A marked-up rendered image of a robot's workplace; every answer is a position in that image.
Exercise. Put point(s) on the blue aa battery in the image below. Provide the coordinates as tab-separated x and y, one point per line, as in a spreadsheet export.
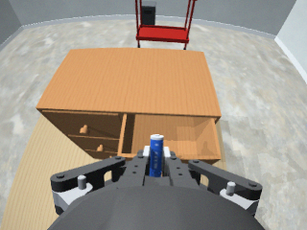
156	155

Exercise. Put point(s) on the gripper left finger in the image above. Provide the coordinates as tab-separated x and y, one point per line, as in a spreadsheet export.
68	185

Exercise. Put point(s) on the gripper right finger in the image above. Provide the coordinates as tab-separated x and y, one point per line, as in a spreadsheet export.
236	188

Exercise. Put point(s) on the small brown wooden chest of drawers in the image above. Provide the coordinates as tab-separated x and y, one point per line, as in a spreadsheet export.
143	81

